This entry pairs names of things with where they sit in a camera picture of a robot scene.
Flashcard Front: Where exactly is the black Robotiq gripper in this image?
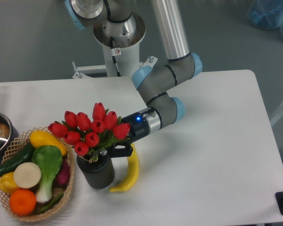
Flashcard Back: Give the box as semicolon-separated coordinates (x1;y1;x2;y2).
100;112;150;158

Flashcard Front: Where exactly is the red tulip bouquet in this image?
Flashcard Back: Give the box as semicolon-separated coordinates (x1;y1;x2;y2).
48;102;131;163

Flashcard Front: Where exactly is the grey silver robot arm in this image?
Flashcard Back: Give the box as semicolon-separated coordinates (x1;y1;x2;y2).
65;0;202;157

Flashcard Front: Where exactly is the dark grey ribbed vase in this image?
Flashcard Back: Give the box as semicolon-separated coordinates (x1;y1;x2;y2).
76;155;115;189

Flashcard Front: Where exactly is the yellow toy banana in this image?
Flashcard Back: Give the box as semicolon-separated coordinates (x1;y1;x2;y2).
108;144;140;193

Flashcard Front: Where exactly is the purple toy sweet potato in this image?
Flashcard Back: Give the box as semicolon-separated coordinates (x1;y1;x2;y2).
56;159;70;186

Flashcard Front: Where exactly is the green toy bok choy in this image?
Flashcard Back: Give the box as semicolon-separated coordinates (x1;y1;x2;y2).
32;145;62;203

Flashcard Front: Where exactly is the green toy bean pod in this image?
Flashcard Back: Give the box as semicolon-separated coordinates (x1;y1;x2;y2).
35;193;64;215

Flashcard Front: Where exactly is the yellow toy squash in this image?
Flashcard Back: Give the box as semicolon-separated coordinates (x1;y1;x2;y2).
29;130;67;156

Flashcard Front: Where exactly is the green toy cucumber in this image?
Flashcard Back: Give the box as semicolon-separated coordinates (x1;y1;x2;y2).
0;142;35;177

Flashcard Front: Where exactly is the white round toy slice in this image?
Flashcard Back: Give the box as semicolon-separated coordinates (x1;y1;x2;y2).
13;162;41;189

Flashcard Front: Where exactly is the orange toy tangerine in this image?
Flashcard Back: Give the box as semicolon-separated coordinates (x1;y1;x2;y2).
9;189;36;216

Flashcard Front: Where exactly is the yellow toy bell pepper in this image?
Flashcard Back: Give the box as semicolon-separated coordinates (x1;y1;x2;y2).
0;172;20;194

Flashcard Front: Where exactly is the blue plastic bag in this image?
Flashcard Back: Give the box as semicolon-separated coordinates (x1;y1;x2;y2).
247;0;283;38

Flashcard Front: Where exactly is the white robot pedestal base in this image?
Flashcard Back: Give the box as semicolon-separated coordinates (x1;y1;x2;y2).
72;12;158;79

